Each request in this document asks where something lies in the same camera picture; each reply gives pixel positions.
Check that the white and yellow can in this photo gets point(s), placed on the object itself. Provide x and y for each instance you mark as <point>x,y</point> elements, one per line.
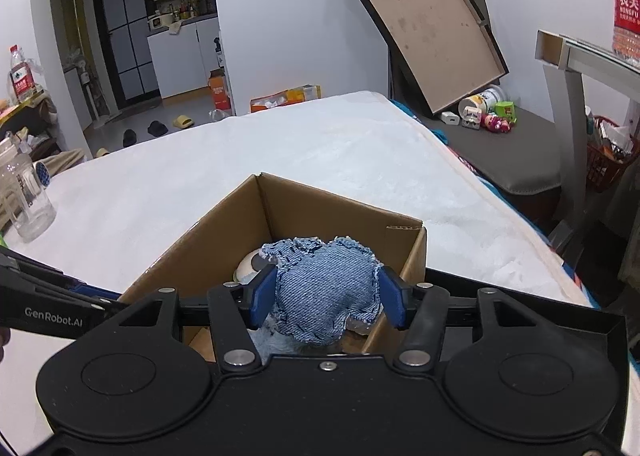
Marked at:
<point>480,101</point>

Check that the red basket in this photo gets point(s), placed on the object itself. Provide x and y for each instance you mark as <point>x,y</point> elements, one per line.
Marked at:
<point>607,161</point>

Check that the grey-blue fluffy plush toy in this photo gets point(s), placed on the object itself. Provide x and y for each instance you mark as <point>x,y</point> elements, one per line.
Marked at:
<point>272,338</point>

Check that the green toy box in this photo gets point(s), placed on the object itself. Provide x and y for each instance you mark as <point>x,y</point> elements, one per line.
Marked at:
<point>505,111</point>

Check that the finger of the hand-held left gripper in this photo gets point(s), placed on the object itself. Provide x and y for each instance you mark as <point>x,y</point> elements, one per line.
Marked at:
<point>100,292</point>

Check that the black-framed cardboard lid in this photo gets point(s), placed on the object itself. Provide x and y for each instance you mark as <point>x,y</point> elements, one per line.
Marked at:
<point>425,31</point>

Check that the small red-label water bottle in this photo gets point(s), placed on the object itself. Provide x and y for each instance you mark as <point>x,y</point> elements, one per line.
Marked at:
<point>21,76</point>

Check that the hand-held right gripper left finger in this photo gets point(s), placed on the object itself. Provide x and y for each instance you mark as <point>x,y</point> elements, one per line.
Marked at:
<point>262,298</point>

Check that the white cabinet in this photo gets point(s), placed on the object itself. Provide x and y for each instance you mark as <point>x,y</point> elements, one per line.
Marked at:
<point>180,56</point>

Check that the black tray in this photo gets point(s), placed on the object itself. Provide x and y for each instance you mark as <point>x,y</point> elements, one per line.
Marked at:
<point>550,303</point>

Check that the brown cardboard box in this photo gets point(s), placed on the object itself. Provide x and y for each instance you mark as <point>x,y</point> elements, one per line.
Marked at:
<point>320,206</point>

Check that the black slipper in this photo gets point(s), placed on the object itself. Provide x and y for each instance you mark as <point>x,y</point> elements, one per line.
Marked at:
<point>156,127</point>
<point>129,137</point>

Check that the orange carton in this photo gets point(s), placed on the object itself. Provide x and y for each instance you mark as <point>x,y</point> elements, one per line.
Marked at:
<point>218,91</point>

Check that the black glass-pane door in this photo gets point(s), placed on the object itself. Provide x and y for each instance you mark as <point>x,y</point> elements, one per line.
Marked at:
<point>122,36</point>

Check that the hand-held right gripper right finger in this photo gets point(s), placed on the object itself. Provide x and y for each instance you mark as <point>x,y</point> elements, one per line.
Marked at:
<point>392,298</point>

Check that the yellow slipper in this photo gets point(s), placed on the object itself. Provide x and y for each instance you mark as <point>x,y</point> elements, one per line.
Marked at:
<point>182,122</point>
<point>102,152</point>

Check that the grey bench seat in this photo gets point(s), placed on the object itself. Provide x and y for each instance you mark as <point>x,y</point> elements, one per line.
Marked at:
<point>510,156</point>

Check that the denim plush toy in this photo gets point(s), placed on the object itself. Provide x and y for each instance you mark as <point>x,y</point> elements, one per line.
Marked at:
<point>325,291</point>

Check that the large red-label water bottle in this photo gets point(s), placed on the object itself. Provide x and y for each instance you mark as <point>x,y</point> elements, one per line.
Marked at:
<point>627,11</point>

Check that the white charger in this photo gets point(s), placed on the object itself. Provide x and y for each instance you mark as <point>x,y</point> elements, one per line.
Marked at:
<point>450,118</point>

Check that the orange paper bag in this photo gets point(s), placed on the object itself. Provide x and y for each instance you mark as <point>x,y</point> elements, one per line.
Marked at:
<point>272,102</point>

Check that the clear jug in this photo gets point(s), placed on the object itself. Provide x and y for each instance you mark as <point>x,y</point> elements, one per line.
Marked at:
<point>30,206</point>

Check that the white soft toy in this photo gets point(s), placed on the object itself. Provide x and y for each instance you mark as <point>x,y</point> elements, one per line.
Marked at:
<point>246,270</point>

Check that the pink doll toy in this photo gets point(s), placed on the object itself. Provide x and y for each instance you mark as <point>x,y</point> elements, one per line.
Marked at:
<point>497,123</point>

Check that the yellow paper bag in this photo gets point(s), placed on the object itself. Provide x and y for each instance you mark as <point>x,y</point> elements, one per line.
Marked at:
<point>304,93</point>

